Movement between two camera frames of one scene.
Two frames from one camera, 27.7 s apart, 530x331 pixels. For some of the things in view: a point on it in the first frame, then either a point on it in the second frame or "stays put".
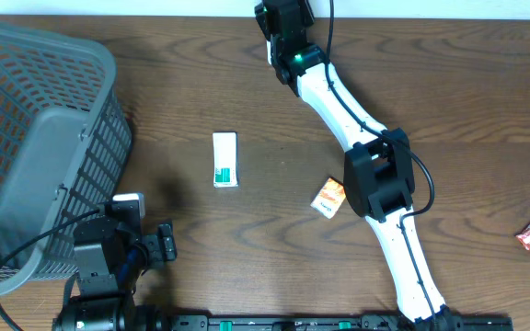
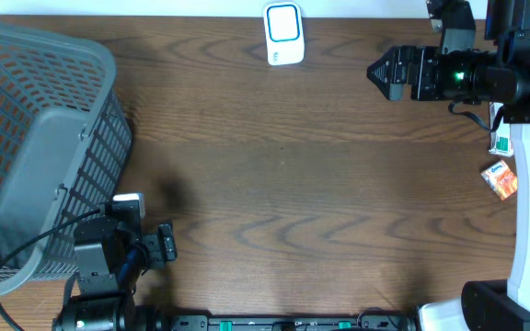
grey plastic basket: (50, 136) stays put
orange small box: (329, 199) to (501, 179)
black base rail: (336, 323) stays put
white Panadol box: (225, 159) to (501, 141)
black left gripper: (160, 247) stays put
